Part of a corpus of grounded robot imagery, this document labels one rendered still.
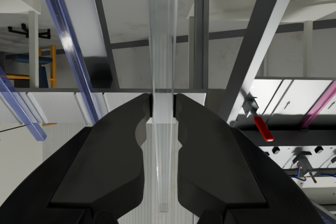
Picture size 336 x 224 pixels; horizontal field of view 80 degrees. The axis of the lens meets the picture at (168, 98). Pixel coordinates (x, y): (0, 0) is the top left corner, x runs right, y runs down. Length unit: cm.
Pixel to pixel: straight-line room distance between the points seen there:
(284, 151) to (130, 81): 373
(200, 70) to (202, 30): 13
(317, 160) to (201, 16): 53
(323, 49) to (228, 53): 127
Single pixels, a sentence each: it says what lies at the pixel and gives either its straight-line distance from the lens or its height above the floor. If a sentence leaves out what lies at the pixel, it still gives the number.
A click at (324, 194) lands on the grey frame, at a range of 89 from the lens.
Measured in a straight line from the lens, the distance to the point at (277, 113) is 56.
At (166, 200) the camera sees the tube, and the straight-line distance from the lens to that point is 28.
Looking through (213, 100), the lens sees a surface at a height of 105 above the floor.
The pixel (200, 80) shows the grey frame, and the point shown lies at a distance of 67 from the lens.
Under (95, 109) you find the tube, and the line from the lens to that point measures 32.
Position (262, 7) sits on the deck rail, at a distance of 39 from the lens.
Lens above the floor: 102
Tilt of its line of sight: 2 degrees up
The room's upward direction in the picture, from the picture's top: 180 degrees counter-clockwise
